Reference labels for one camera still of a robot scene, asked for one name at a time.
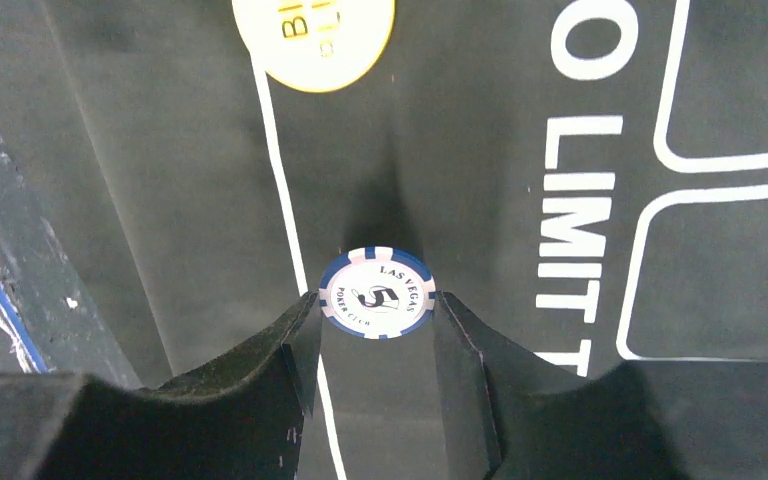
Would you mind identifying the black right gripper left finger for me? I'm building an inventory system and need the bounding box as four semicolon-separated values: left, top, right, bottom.
0;292;321;479

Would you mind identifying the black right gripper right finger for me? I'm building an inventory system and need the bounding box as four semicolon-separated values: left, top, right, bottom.
433;292;768;479

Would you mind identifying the black poker felt mat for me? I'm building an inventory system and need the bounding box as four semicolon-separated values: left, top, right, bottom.
0;1;768;479

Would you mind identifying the white blue poker chip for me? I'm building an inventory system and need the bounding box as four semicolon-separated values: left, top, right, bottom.
319;246;437;340

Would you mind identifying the yellow big blind button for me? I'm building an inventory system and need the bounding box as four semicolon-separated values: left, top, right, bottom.
232;0;396;93

